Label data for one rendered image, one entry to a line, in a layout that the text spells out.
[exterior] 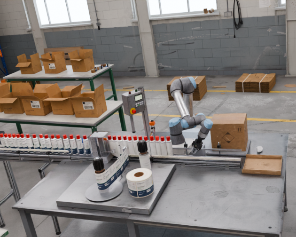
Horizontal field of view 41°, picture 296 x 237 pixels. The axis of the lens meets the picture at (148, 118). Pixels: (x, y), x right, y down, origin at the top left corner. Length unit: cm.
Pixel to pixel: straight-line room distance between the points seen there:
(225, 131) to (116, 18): 648
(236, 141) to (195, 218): 101
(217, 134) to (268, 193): 79
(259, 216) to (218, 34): 625
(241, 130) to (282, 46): 506
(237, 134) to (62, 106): 270
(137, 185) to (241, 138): 108
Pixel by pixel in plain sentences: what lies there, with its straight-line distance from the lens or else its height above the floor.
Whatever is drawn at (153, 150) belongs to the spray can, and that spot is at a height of 96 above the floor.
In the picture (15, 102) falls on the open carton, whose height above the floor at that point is 96.
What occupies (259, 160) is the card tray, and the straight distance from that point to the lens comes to 353.
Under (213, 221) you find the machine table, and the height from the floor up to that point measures 83.
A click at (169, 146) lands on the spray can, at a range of 352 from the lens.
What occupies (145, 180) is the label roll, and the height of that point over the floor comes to 101.
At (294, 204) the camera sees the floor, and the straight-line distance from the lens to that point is 446.
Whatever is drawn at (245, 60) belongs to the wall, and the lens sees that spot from 869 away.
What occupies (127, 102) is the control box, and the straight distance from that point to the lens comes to 350.
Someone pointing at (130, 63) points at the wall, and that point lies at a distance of 974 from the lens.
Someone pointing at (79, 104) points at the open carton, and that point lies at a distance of 520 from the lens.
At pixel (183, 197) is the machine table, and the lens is 311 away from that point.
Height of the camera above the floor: 253
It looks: 21 degrees down
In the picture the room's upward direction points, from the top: 9 degrees counter-clockwise
